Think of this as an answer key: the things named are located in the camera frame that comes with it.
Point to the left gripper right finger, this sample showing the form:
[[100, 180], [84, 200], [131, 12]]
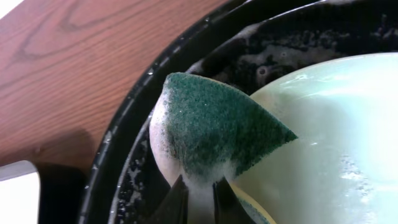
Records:
[[228, 209]]

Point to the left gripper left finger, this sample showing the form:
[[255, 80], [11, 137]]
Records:
[[173, 209]]

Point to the green yellow sponge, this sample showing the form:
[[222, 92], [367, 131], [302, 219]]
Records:
[[203, 130]]

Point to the mint plate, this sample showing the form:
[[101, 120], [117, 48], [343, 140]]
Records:
[[342, 167]]

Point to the black rectangular sponge tray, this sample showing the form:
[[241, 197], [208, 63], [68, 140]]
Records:
[[33, 193]]

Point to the black round tray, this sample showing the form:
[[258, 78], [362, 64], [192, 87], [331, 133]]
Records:
[[234, 44]]

